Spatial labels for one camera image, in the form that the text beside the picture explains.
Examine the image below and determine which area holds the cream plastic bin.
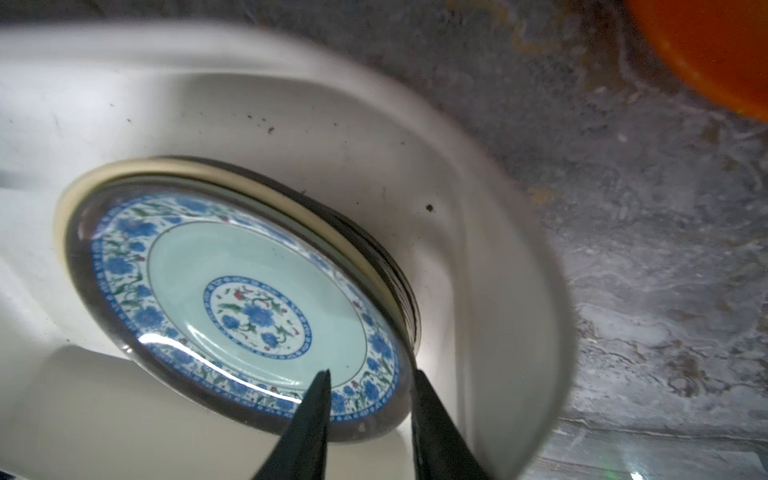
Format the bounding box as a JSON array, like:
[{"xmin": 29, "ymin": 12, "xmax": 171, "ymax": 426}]
[{"xmin": 1, "ymin": 22, "xmax": 575, "ymax": 479}]

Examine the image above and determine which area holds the orange plate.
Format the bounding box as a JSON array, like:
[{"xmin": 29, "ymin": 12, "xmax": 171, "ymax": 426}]
[{"xmin": 626, "ymin": 1, "xmax": 767, "ymax": 122}]

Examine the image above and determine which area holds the cream floral plate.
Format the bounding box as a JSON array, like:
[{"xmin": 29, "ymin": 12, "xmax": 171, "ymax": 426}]
[{"xmin": 53, "ymin": 157, "xmax": 410, "ymax": 340}]

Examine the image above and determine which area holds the teal patterned plate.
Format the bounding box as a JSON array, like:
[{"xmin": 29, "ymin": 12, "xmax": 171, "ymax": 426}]
[{"xmin": 61, "ymin": 175, "xmax": 413, "ymax": 442}]

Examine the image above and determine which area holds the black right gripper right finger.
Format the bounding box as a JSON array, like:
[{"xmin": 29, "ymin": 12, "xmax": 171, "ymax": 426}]
[{"xmin": 411, "ymin": 370, "xmax": 490, "ymax": 480}]

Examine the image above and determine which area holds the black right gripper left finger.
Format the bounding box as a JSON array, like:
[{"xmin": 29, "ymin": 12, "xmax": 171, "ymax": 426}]
[{"xmin": 253, "ymin": 370, "xmax": 331, "ymax": 480}]

